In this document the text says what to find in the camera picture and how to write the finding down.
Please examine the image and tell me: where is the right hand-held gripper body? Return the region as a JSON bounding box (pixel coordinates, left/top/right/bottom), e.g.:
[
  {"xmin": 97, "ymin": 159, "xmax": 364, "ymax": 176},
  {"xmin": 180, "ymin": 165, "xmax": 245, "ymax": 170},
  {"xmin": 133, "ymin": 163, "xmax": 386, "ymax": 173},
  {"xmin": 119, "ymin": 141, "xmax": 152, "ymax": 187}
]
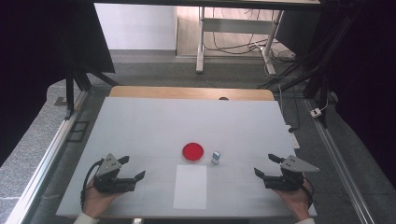
[{"xmin": 263, "ymin": 154, "xmax": 321, "ymax": 192}]

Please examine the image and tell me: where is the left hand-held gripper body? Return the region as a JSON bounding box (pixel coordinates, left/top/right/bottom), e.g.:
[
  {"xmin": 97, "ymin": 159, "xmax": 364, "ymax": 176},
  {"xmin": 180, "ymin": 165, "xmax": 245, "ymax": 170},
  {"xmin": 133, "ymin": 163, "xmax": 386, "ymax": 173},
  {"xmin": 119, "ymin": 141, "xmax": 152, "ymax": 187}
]
[{"xmin": 92, "ymin": 153, "xmax": 138, "ymax": 194}]

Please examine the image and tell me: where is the small white blue stamp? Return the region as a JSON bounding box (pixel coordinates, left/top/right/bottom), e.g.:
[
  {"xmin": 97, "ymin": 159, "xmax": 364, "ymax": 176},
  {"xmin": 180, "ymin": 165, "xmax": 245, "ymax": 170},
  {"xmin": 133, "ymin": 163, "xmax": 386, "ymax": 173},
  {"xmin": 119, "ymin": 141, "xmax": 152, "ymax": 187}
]
[{"xmin": 210, "ymin": 150, "xmax": 222, "ymax": 165}]

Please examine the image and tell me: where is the round red ink pad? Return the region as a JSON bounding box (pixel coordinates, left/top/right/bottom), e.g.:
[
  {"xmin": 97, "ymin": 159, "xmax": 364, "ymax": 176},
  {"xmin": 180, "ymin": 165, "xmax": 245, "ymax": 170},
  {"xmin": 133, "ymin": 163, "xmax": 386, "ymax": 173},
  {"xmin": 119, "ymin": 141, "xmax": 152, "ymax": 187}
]
[{"xmin": 181, "ymin": 142, "xmax": 205, "ymax": 163}]

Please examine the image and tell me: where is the person's left hand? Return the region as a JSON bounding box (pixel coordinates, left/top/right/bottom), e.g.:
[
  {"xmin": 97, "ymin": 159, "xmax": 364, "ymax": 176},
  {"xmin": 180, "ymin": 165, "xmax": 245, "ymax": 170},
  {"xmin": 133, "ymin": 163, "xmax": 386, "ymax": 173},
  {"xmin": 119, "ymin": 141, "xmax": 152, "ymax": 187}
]
[{"xmin": 83, "ymin": 178, "xmax": 126, "ymax": 219}]

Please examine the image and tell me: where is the person's right hand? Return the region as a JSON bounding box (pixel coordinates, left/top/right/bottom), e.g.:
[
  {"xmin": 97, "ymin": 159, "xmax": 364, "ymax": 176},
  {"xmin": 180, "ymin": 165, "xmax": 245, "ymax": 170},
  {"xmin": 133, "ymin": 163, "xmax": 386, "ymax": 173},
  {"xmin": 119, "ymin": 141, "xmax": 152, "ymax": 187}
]
[{"xmin": 274, "ymin": 179, "xmax": 314, "ymax": 222}]

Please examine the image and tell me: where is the white paper sheet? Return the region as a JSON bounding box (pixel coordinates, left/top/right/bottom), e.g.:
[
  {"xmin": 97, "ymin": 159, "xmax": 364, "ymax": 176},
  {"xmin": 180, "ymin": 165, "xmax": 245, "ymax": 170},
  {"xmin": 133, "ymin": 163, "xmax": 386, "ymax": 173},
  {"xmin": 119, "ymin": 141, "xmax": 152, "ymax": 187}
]
[{"xmin": 173, "ymin": 164, "xmax": 208, "ymax": 210}]

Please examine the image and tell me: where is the white table cover board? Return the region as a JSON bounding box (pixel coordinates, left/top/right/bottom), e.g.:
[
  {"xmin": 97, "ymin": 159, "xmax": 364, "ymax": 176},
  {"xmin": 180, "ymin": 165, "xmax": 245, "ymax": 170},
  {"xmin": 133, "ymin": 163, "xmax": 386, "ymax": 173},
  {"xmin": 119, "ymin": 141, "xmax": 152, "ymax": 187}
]
[{"xmin": 55, "ymin": 96, "xmax": 318, "ymax": 218}]

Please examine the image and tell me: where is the black metal stand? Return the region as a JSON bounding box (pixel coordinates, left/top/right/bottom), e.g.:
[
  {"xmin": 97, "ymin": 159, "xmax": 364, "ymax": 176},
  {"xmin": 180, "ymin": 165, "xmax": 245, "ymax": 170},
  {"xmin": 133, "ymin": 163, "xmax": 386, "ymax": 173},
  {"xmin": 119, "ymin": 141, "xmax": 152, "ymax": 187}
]
[
  {"xmin": 257, "ymin": 8, "xmax": 359, "ymax": 129},
  {"xmin": 54, "ymin": 43, "xmax": 120, "ymax": 121}
]

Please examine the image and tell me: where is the black curtain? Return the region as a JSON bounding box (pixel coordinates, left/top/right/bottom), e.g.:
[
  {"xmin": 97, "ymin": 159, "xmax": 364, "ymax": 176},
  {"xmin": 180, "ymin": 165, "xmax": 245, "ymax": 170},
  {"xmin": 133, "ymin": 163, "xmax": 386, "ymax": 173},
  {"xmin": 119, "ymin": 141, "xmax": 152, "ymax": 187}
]
[
  {"xmin": 323, "ymin": 0, "xmax": 396, "ymax": 188},
  {"xmin": 0, "ymin": 0, "xmax": 117, "ymax": 167}
]

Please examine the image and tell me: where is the left hand-held gripper cable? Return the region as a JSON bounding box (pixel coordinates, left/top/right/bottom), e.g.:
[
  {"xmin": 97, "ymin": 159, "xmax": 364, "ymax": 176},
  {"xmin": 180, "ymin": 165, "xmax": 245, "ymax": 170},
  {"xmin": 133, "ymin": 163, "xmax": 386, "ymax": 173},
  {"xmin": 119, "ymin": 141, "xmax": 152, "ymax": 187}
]
[{"xmin": 79, "ymin": 158, "xmax": 106, "ymax": 211}]

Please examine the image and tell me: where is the aluminium rail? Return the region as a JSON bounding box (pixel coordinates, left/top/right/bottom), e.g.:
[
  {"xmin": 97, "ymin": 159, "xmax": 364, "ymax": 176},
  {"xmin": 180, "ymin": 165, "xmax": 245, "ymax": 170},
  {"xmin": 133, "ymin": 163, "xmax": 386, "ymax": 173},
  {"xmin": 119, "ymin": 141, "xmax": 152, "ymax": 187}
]
[
  {"xmin": 4, "ymin": 90, "xmax": 91, "ymax": 224},
  {"xmin": 303, "ymin": 97, "xmax": 376, "ymax": 224}
]

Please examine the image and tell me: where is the bundle of floor cables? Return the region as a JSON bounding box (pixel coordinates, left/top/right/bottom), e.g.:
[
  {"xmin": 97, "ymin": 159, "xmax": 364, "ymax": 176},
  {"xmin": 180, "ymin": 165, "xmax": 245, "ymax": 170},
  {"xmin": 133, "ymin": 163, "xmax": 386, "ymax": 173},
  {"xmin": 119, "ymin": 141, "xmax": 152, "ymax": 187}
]
[{"xmin": 204, "ymin": 7, "xmax": 297, "ymax": 64}]

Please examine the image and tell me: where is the white metal desk frame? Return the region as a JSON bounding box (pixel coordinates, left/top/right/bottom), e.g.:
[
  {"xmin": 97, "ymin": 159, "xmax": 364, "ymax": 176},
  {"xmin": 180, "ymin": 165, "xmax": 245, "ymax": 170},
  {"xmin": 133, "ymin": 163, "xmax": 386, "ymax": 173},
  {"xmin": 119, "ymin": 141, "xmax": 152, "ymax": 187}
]
[{"xmin": 195, "ymin": 6, "xmax": 285, "ymax": 76}]

